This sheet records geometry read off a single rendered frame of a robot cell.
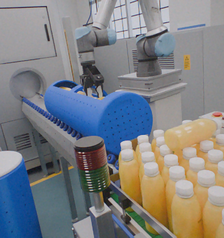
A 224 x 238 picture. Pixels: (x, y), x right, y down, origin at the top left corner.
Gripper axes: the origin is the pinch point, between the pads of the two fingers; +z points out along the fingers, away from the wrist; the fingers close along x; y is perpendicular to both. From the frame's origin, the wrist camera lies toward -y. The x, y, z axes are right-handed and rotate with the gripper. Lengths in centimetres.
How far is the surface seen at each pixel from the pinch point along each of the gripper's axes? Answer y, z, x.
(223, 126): -52, 8, -27
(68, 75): 503, 43, -162
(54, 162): 171, 103, -10
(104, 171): -70, -4, 32
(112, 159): -24.4, 19.9, 7.4
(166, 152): -55, 7, 4
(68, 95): 20.1, -2.5, 6.5
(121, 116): -22.8, 3.1, -0.6
